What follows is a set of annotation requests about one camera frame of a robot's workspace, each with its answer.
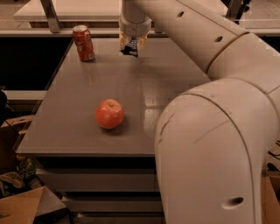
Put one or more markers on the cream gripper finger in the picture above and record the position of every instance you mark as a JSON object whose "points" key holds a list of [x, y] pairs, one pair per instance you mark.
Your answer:
{"points": [[141, 42], [123, 42]]}

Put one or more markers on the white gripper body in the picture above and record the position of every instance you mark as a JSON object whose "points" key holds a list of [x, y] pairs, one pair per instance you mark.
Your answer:
{"points": [[135, 28]]}

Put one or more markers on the dark blue rxbar wrapper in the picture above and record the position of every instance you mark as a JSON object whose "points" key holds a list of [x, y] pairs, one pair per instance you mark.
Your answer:
{"points": [[130, 48]]}

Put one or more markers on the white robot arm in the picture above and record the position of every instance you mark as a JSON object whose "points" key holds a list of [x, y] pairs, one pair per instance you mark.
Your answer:
{"points": [[211, 141]]}

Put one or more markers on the red coke can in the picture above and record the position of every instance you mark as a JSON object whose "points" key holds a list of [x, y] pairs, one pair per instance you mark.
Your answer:
{"points": [[82, 39]]}

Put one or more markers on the white counter in background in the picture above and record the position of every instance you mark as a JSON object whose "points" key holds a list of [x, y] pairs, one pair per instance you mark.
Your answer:
{"points": [[72, 10]]}

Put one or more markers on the red apple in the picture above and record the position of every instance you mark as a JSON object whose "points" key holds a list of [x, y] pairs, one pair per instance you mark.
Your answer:
{"points": [[109, 114]]}

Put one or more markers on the grey drawer cabinet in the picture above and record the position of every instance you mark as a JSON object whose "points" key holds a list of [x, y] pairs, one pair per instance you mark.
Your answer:
{"points": [[108, 176]]}

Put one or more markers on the cardboard box bottom left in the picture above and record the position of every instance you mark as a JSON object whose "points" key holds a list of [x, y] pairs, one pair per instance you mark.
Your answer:
{"points": [[23, 208]]}

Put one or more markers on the cardboard box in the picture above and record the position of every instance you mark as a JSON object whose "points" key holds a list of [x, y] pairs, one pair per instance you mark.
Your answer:
{"points": [[23, 208], [271, 197]]}

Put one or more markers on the cardboard box bottom right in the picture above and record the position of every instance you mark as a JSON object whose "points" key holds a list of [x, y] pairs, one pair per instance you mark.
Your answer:
{"points": [[271, 197]]}

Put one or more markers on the metal railing frame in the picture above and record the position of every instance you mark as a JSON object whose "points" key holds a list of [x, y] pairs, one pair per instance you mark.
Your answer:
{"points": [[263, 16]]}

